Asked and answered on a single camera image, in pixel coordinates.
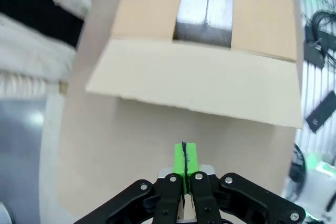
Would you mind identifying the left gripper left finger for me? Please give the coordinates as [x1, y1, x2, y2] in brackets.
[76, 142, 187, 224]

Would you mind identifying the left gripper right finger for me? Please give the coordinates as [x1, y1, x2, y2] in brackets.
[183, 142, 307, 224]

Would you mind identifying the brown cardboard box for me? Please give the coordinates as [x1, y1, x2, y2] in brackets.
[56, 0, 304, 216]

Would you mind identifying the black flat plate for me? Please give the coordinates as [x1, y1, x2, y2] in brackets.
[305, 90, 336, 133]

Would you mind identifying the person in white sweatshirt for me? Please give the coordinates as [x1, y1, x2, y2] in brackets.
[0, 0, 92, 99]

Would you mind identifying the black cable bundle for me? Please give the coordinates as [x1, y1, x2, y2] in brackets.
[299, 0, 336, 70]

